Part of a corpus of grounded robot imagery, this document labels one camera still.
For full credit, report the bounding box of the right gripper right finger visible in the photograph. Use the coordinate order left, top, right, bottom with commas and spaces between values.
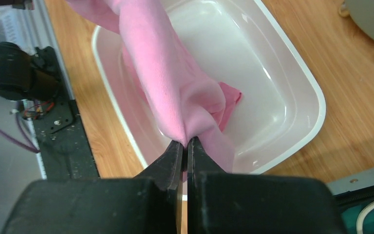
187, 137, 347, 234

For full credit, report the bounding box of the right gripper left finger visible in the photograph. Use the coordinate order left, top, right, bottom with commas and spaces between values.
2, 141, 183, 234

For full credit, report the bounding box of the pink t-shirt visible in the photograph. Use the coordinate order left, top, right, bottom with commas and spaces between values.
69, 0, 242, 172

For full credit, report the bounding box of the pink and teal kids suitcase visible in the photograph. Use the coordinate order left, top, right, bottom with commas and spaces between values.
327, 168, 374, 234

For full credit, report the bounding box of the white plastic basin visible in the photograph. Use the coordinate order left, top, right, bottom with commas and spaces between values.
92, 0, 326, 174

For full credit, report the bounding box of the round pastel drawer cabinet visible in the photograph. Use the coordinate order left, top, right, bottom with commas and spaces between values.
337, 0, 374, 53

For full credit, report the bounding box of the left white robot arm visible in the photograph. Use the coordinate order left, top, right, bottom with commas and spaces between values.
0, 41, 62, 101

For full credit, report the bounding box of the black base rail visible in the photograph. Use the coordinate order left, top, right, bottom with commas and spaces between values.
31, 46, 99, 179

